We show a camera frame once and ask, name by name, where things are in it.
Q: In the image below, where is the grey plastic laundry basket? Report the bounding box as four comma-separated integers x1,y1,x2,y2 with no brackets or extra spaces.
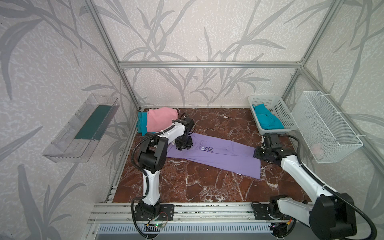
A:
248,95,298,135

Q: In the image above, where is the purple t-shirt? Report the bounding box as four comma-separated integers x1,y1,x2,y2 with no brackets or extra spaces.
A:
167,133,261,179

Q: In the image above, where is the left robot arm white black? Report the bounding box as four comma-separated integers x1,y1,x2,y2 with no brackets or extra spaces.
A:
138,117,195,216

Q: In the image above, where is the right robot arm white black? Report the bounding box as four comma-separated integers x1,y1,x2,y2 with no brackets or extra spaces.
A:
254,134,357,240

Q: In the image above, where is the pink folded t-shirt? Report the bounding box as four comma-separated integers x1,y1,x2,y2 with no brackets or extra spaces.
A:
147,107,179,132

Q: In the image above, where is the teal t-shirt in basket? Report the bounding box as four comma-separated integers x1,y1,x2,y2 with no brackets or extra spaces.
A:
253,104,284,130

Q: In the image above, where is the teal folded t-shirt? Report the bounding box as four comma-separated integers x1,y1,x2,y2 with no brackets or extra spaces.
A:
137,112,148,136

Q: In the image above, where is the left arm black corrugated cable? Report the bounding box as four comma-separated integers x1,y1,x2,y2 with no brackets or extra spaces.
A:
130,124,176,199

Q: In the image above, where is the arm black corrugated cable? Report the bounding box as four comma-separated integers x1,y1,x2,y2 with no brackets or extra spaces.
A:
130,124,176,199
280,134,378,240

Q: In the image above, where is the white wire mesh basket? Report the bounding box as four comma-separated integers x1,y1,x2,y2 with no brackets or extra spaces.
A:
292,91,364,164

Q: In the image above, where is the aluminium frame horizontal bar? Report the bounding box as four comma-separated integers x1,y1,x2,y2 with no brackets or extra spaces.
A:
119,62,301,69

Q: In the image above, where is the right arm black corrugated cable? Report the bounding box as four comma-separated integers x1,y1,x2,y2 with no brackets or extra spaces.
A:
280,134,378,240

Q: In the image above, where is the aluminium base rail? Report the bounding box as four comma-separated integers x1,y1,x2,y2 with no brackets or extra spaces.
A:
86,201,341,223

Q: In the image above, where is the clear acrylic wall tray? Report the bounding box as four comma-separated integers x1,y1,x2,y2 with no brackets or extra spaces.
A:
43,94,120,163

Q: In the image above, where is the aluminium frame post right rear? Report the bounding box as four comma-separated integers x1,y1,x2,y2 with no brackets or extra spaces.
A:
282,0,345,102

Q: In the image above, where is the aluminium frame post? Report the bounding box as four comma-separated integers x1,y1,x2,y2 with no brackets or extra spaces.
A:
85,0,141,111
282,0,345,102

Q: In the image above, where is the aluminium frame post left rear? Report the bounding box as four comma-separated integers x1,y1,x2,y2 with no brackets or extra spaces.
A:
85,0,141,111

